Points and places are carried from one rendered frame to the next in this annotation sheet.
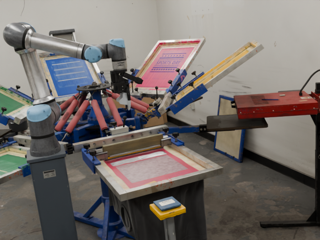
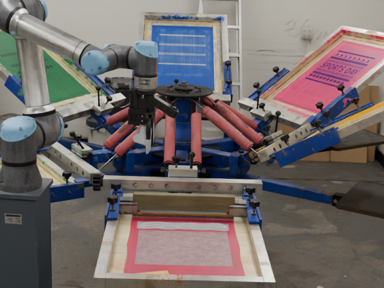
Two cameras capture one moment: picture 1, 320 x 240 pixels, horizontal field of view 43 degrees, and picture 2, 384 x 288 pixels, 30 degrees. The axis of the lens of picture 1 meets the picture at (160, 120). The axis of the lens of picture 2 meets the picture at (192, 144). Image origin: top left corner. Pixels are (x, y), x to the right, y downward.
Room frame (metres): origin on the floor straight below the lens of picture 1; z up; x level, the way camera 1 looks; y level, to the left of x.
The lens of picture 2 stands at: (-0.04, -0.76, 2.04)
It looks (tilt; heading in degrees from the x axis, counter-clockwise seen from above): 16 degrees down; 20
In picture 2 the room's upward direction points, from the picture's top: 2 degrees clockwise
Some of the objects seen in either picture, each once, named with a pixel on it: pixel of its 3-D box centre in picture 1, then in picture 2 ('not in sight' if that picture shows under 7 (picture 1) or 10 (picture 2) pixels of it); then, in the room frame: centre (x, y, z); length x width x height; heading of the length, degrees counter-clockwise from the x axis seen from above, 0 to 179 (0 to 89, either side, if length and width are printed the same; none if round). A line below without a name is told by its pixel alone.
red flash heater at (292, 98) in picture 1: (275, 104); not in sight; (3.06, -0.91, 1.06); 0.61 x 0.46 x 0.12; 82
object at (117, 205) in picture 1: (124, 201); not in sight; (2.16, 0.25, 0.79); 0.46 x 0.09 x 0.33; 22
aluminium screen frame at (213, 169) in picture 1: (146, 162); (183, 236); (2.28, 0.11, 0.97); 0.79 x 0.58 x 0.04; 22
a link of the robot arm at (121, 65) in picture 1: (119, 65); (145, 83); (2.06, 0.18, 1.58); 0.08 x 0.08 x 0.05
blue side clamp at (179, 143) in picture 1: (171, 142); (251, 213); (2.61, -0.06, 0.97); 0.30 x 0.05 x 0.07; 22
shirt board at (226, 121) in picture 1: (181, 128); (303, 190); (3.17, -0.16, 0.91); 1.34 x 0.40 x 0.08; 82
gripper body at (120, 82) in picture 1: (120, 81); (143, 106); (2.06, 0.18, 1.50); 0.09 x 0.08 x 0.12; 106
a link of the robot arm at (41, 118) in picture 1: (40, 119); (19, 138); (1.95, 0.59, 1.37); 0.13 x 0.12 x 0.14; 178
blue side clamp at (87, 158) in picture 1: (91, 160); (114, 209); (2.40, 0.45, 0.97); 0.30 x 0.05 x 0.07; 22
